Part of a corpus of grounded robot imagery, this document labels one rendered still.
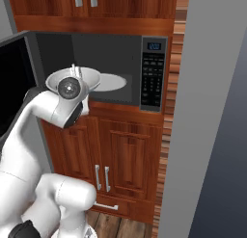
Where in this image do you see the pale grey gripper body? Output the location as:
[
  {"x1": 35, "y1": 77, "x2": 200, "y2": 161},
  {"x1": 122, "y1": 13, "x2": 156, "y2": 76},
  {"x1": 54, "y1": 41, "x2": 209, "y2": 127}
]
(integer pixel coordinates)
[{"x1": 70, "y1": 63, "x2": 84, "y2": 81}]

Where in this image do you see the white bowl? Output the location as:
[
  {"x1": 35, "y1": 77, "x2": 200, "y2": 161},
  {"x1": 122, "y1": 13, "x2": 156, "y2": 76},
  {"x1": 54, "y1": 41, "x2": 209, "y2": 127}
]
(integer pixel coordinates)
[{"x1": 44, "y1": 66, "x2": 102, "y2": 94}]

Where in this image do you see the white microwave turntable plate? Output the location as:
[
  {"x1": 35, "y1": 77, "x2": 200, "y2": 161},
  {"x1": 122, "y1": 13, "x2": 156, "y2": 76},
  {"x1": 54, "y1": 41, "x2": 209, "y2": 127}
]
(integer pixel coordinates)
[{"x1": 95, "y1": 72, "x2": 128, "y2": 93}]

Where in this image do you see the black microwave door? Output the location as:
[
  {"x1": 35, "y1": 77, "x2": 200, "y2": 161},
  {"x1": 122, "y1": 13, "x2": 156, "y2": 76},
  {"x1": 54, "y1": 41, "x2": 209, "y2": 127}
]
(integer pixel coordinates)
[{"x1": 0, "y1": 30, "x2": 46, "y2": 138}]

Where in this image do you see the wooden cupboard door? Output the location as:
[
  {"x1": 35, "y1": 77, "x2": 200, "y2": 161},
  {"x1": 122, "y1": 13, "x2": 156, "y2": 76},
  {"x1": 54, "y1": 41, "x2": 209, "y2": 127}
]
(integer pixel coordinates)
[
  {"x1": 88, "y1": 0, "x2": 178, "y2": 20},
  {"x1": 7, "y1": 0, "x2": 89, "y2": 18},
  {"x1": 97, "y1": 118, "x2": 163, "y2": 202},
  {"x1": 41, "y1": 116, "x2": 101, "y2": 186}
]

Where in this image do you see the grey microwave oven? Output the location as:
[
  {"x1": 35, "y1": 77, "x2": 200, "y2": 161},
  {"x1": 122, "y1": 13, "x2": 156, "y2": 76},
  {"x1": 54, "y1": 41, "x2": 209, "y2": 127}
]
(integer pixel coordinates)
[{"x1": 25, "y1": 31, "x2": 169, "y2": 114}]

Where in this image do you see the wooden drawer front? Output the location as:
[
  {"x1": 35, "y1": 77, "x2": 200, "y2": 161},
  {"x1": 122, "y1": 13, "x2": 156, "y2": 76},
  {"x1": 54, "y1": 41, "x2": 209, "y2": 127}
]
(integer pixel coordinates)
[{"x1": 87, "y1": 193, "x2": 156, "y2": 225}]

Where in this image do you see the silver drawer handle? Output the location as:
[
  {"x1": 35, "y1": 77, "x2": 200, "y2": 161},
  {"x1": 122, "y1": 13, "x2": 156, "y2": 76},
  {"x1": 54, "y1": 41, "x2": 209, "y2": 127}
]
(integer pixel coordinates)
[{"x1": 94, "y1": 200, "x2": 120, "y2": 212}]

